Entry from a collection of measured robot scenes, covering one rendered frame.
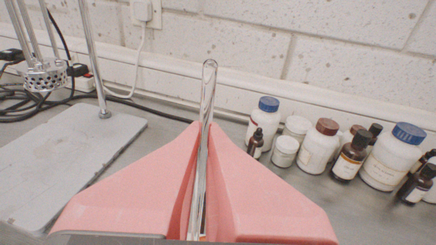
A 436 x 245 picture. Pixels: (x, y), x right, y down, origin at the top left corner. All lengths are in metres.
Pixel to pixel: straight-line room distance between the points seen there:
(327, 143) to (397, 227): 0.18
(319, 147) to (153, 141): 0.34
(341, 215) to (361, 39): 0.36
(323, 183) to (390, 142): 0.14
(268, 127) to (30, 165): 0.44
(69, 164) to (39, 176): 0.05
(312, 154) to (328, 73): 0.21
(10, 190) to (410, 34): 0.77
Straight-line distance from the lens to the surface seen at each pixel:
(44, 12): 0.44
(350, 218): 0.48
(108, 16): 0.73
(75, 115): 0.62
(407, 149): 0.52
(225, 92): 0.59
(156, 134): 0.54
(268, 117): 0.47
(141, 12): 0.64
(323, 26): 0.57
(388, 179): 0.55
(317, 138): 0.47
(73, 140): 0.55
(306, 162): 0.50
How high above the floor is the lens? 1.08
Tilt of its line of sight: 34 degrees down
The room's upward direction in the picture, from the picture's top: 7 degrees clockwise
